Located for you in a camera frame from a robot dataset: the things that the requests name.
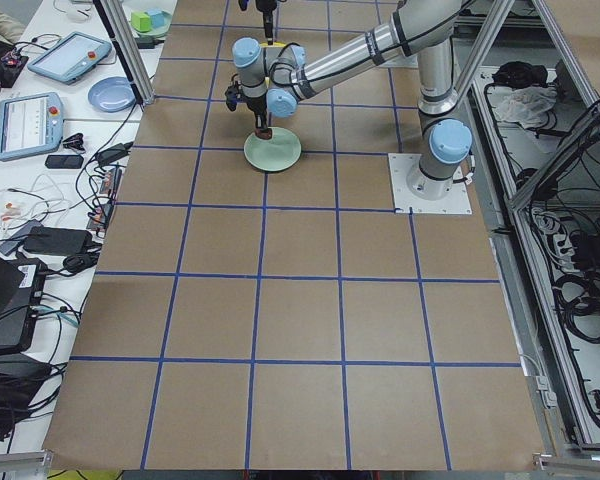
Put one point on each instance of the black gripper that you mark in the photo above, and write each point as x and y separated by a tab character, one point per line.
256	106
267	7

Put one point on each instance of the brown bun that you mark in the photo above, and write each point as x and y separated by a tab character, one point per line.
263	133

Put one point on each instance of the yellow steamer layer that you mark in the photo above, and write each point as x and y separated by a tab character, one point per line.
275	45

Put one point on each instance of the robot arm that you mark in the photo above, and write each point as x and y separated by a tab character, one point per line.
272	80

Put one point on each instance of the light green plate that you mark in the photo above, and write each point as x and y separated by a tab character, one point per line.
278	153

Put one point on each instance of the blue foam block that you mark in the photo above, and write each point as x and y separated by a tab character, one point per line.
156	17

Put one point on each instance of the green bowl with blocks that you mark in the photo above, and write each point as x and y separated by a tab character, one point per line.
159	32

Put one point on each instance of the green foam block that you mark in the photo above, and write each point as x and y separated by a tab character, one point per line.
140	21

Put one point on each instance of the blue plate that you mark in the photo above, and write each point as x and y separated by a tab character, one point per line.
111	95

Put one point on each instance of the upper teach pendant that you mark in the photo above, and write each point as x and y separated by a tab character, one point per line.
71	58

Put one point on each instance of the teach pendant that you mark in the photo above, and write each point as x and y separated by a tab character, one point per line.
71	58
30	125

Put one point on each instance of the lower teach pendant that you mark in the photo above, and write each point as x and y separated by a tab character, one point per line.
30	125

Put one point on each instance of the large black power brick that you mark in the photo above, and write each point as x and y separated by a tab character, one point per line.
56	241

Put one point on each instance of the white crumpled cloth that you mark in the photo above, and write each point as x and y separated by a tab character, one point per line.
527	107

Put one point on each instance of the black laptop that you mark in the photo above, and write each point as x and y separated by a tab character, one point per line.
21	287

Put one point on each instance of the aluminium frame post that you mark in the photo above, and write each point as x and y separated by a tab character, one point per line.
113	18

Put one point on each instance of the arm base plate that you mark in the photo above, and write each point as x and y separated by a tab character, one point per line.
414	193

